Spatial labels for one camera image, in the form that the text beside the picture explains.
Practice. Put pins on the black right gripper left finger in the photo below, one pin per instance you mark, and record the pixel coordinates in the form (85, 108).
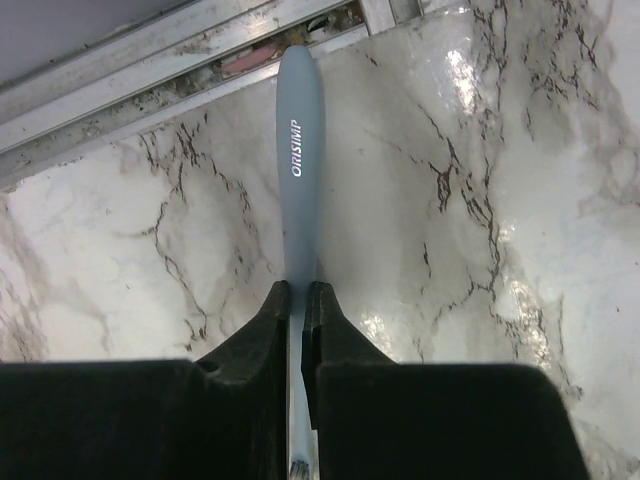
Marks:
(246, 426)

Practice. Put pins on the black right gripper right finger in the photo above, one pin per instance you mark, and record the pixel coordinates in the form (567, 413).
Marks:
(334, 356)

